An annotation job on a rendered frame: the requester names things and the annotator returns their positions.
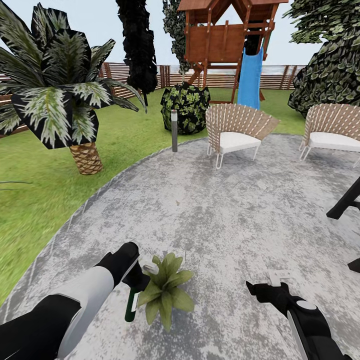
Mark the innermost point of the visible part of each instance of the charcoal grill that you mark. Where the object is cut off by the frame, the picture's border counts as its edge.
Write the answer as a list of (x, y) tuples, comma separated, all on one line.
[(348, 199)]

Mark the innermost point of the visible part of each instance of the pot plant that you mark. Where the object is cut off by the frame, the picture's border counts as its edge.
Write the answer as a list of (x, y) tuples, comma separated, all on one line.
[(162, 292)]

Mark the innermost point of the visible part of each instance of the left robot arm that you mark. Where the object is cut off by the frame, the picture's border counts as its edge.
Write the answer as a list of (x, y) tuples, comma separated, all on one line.
[(53, 328)]

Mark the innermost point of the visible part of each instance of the insectifuge atomizer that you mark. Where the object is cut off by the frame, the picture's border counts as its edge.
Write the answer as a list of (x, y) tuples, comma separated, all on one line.
[(132, 304)]

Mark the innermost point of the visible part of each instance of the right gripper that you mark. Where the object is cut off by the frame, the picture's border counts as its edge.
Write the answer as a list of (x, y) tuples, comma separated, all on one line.
[(266, 293)]

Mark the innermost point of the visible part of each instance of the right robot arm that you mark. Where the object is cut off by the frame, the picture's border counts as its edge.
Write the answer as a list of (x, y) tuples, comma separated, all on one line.
[(308, 324)]

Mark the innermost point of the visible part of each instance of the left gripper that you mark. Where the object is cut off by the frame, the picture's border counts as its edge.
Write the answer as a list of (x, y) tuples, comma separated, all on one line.
[(139, 280)]

